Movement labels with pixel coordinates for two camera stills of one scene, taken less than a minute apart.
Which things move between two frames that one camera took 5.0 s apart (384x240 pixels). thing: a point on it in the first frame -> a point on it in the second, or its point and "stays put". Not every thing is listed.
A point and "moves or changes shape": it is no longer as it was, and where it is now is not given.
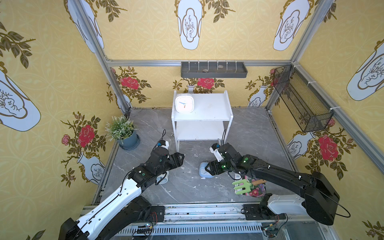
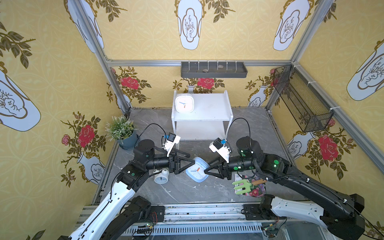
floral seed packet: (257, 190) stays put
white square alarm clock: (184, 103) stays put
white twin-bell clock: (164, 180) stays put
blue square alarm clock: (203, 172) moves or changes shape
